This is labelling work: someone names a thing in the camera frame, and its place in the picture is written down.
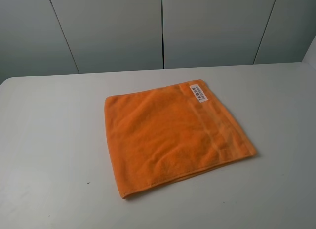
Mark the orange terry towel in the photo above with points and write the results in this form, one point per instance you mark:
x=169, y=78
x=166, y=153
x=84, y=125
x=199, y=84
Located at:
x=166, y=135

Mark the white towel label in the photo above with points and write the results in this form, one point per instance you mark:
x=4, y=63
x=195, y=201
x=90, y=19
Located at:
x=198, y=93

